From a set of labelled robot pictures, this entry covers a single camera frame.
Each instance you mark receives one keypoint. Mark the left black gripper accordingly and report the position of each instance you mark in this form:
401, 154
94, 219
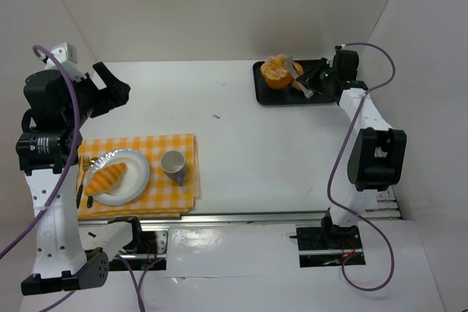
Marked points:
108, 90

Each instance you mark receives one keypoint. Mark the white blue-rimmed plate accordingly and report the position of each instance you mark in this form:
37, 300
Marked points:
133, 181

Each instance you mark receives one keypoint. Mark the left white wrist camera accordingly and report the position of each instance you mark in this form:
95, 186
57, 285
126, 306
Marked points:
66, 55

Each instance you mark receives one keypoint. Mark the gold fork black handle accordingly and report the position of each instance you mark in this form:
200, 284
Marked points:
86, 164

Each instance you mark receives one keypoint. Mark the purple mug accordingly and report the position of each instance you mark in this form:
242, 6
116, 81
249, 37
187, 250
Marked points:
174, 165

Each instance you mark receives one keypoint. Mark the large round orange bun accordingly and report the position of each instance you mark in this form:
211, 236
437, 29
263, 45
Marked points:
276, 76

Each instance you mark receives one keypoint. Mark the aluminium rail front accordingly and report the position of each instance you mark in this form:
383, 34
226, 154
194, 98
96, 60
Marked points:
232, 219

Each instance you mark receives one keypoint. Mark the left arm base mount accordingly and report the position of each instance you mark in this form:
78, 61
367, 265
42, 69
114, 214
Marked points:
146, 242

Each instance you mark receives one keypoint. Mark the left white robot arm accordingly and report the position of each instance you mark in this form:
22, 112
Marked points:
61, 99

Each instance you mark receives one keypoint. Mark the black bread tray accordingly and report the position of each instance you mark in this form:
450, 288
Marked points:
288, 96

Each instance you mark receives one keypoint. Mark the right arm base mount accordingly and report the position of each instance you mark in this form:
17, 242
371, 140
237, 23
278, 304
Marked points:
314, 250

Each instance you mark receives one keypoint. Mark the oval bread roll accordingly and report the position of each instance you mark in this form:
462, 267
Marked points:
296, 85

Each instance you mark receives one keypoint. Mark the yellow checkered cloth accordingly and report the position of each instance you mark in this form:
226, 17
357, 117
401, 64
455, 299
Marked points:
161, 197

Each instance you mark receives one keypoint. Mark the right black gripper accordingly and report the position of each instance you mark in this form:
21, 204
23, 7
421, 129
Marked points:
323, 76

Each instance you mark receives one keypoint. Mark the striped orange croissant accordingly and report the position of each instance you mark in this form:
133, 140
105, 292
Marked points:
105, 179

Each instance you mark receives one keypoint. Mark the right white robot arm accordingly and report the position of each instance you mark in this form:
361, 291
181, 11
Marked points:
376, 159

